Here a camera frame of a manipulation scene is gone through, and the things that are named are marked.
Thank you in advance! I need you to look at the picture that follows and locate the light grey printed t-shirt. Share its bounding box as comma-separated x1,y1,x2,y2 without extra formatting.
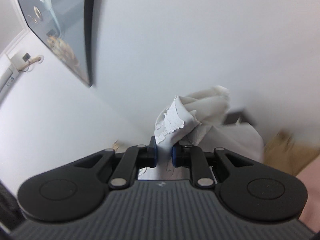
138,86,264,180

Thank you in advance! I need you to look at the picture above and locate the person's hand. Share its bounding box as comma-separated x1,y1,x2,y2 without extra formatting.
297,158,320,232

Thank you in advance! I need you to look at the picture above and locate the cardboard box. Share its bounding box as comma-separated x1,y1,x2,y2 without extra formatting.
263,131,319,176

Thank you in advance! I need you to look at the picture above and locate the gold leaf framed picture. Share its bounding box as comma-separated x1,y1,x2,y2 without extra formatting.
18,0,94,86

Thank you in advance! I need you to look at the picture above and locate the white wall air conditioner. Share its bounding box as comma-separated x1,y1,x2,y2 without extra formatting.
0,52,45,100

